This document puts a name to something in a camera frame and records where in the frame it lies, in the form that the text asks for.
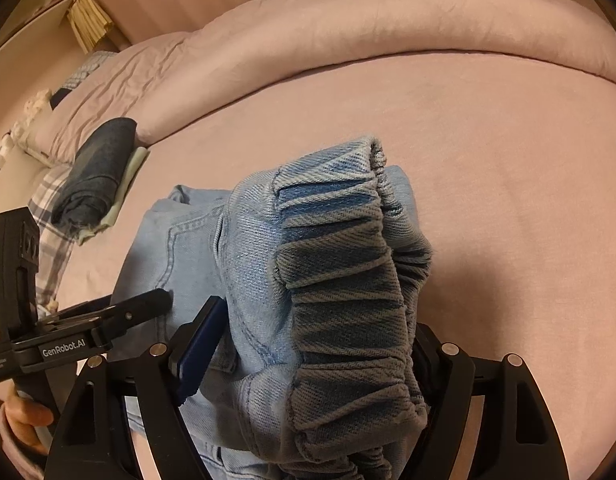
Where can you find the pink bed sheet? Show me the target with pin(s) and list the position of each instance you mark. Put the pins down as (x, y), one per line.
(488, 170)

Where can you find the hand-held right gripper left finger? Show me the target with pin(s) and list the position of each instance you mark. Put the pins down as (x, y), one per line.
(198, 350)

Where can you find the white shelf unit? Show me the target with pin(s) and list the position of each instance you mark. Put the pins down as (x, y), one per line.
(33, 10)

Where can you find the folded light green cloth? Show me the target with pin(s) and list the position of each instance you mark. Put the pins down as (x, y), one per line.
(134, 165)

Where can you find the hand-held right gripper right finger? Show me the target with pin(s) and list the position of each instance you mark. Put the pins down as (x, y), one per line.
(450, 375)

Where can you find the folded dark denim pants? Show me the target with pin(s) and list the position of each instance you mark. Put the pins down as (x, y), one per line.
(98, 170)

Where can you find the plaid pillow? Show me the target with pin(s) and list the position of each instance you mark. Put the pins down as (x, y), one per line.
(50, 245)

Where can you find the blue striped cloth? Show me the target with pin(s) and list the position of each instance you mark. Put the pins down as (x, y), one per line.
(88, 67)

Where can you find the pink duvet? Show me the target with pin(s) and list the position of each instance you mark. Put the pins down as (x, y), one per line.
(388, 20)

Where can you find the light blue denim pants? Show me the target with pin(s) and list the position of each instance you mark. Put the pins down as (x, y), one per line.
(253, 260)

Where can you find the person's left hand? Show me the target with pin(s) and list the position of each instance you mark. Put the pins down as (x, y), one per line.
(25, 417)

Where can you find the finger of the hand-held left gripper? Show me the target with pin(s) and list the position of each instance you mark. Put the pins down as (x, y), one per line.
(138, 307)

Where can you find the white plush toy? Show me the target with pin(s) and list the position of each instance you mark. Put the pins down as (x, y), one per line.
(23, 125)

